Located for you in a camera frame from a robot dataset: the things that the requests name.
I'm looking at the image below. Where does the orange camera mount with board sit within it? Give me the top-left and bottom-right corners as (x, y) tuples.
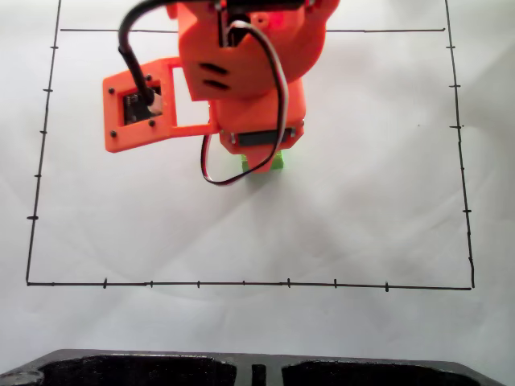
(101, 57), (213, 155)

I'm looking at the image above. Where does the green textured foam cube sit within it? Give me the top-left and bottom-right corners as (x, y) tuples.
(240, 149), (286, 176)

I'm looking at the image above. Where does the white paper sheet with lines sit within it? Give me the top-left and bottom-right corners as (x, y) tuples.
(0, 0), (515, 365)

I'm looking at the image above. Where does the white red black servo cable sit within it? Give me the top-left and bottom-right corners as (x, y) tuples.
(200, 19), (291, 187)

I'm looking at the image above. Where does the black plastic tray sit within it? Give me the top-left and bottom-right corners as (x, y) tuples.
(0, 348), (515, 386)

